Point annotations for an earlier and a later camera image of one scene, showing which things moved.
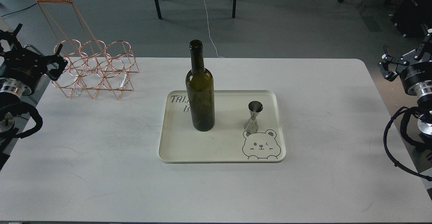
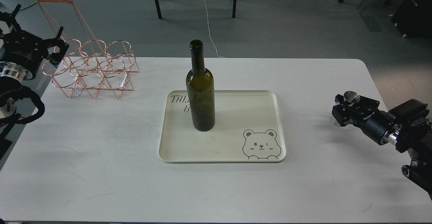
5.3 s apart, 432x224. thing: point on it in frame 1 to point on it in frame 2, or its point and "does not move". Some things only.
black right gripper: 412,70 to 381,125
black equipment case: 416,10 does not move
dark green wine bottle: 200,89 does not move
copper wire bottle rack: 90,64 does not move
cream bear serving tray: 227,142 does not move
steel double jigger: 251,126 to 350,98
